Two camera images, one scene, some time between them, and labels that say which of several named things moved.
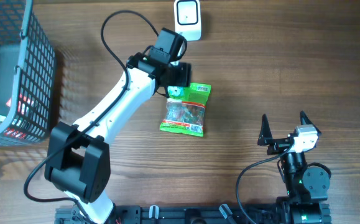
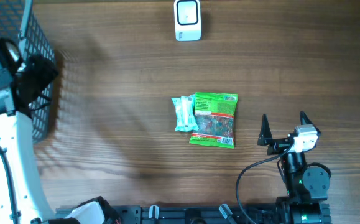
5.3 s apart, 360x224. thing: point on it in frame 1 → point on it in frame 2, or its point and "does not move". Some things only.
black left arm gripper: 181,74 → 38,75
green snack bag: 185,109 → 214,118
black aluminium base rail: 281,214 does not move
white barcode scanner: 187,18 does not move
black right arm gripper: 280,144 does not move
